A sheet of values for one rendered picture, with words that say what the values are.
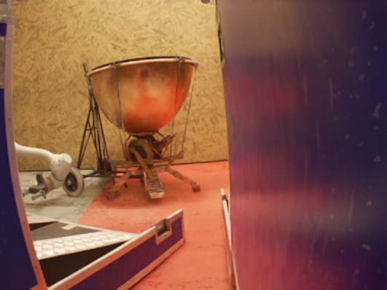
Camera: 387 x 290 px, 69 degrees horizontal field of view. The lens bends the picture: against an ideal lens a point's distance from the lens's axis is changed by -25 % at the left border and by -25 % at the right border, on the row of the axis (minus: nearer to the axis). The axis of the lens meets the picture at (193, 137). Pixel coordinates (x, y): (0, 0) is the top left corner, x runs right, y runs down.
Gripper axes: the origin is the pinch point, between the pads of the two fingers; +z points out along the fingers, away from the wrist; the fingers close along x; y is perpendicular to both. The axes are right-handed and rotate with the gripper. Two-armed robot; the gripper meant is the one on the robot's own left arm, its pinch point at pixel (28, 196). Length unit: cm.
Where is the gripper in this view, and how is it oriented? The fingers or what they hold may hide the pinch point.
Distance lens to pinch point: 201.9
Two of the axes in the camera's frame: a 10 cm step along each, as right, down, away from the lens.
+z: -3.2, 2.5, -9.1
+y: 1.2, 9.7, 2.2
